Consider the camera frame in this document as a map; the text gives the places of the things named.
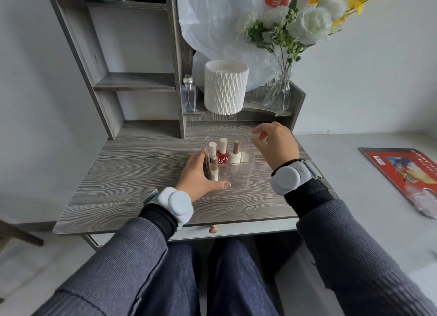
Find brown cap white polish bottle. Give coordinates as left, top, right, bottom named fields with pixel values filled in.
left=228, top=140, right=242, bottom=165

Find person's left forearm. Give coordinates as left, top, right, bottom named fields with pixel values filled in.
left=32, top=202, right=179, bottom=316

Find person's left leg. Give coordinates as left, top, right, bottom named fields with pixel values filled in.
left=135, top=241, right=203, bottom=316

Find grey wooden desk shelf unit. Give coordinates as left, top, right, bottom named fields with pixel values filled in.
left=43, top=0, right=306, bottom=141

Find white desk drawer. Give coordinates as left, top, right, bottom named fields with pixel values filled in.
left=85, top=218, right=298, bottom=249

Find person's right hand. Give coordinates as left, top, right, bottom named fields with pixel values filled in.
left=252, top=122, right=300, bottom=171

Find clear plastic organizer box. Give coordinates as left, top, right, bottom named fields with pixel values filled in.
left=204, top=134, right=256, bottom=189

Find red magazine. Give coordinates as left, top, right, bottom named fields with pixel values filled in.
left=358, top=147, right=437, bottom=220

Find person's right leg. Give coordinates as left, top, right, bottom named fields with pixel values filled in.
left=206, top=238, right=285, bottom=316

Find white left wrist tracker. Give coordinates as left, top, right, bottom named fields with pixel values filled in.
left=143, top=187, right=194, bottom=232

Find person's leg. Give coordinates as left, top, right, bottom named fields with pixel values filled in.
left=135, top=241, right=203, bottom=316
left=206, top=238, right=285, bottom=316

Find person's left hand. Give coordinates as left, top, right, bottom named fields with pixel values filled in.
left=175, top=149, right=231, bottom=203

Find white and yellow flower bouquet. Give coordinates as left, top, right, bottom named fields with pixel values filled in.
left=236, top=0, right=391, bottom=64

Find red nail polish bottle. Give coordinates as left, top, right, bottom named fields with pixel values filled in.
left=216, top=138, right=229, bottom=167

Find white right wrist tracker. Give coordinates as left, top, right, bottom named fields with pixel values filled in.
left=270, top=159, right=323, bottom=196

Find person's right forearm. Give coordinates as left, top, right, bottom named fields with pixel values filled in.
left=284, top=178, right=437, bottom=316

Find clear glass perfume bottle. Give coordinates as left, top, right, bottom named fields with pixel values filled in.
left=180, top=75, right=198, bottom=114

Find clear glass flower vase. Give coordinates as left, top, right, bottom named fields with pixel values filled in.
left=262, top=60, right=295, bottom=113

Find dark wooden furniture leg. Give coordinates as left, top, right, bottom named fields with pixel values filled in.
left=0, top=218, right=44, bottom=255

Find white plastic bag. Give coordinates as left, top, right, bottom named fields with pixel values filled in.
left=174, top=0, right=302, bottom=92

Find white wrist tracker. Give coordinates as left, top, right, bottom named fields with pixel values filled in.
left=270, top=159, right=323, bottom=196
left=143, top=187, right=194, bottom=232

